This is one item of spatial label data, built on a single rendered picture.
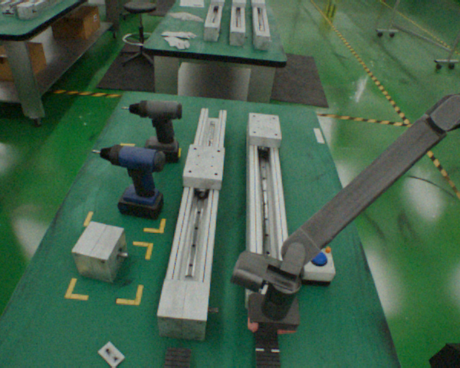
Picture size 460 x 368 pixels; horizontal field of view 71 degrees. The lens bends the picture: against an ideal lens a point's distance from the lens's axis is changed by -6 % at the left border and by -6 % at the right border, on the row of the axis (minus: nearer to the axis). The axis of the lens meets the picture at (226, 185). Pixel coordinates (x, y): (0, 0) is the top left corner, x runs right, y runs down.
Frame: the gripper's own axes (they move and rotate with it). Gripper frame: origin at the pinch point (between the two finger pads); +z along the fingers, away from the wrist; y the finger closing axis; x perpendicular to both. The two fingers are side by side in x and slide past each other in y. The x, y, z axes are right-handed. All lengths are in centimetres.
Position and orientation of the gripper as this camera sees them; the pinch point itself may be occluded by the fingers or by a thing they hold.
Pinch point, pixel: (266, 328)
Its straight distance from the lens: 82.5
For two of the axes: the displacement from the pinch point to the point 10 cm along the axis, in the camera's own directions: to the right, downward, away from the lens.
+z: -1.1, 7.5, 6.5
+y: -9.9, -1.1, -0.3
